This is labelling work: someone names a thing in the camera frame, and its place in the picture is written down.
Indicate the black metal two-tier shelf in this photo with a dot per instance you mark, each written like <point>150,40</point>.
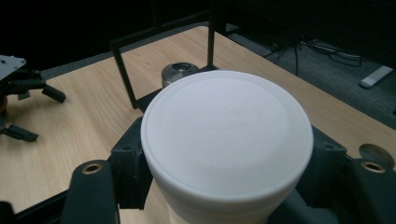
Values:
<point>124,71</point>

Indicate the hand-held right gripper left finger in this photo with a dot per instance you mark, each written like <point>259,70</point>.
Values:
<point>127,168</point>

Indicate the dark round table grommet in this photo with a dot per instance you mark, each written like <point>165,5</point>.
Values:
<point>378,154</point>

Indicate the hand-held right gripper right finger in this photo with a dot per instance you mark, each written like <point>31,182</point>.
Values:
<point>336,186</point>

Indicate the glass jar with silver lid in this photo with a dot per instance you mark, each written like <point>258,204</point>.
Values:
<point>177,72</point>

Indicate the white-lid jar with yellow contents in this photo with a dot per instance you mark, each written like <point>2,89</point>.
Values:
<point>224,137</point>

